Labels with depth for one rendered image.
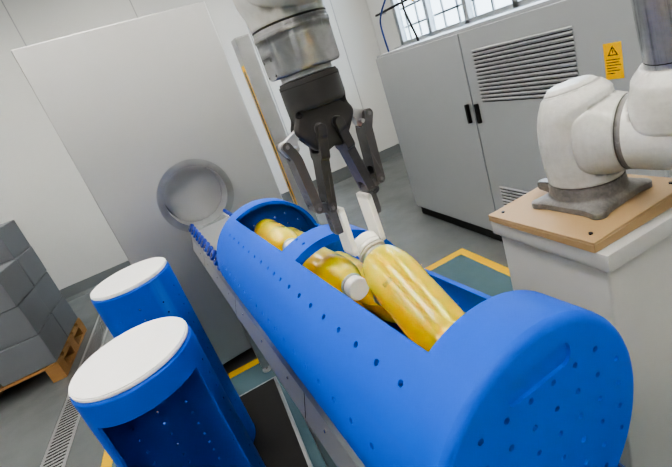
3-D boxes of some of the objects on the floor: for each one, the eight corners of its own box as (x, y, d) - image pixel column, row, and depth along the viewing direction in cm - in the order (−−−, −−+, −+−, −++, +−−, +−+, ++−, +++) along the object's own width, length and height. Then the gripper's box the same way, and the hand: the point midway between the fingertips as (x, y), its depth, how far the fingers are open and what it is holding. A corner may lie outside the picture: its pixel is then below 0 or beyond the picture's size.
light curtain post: (370, 370, 216) (244, 37, 161) (376, 376, 211) (248, 33, 156) (361, 377, 214) (230, 41, 159) (367, 383, 209) (233, 38, 153)
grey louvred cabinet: (463, 192, 397) (426, 38, 350) (744, 260, 202) (746, -69, 155) (416, 215, 383) (371, 57, 336) (671, 311, 188) (648, -33, 141)
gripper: (348, 58, 55) (396, 215, 63) (234, 99, 49) (302, 267, 57) (379, 47, 49) (428, 224, 56) (251, 92, 43) (326, 283, 50)
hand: (358, 224), depth 56 cm, fingers closed on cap, 4 cm apart
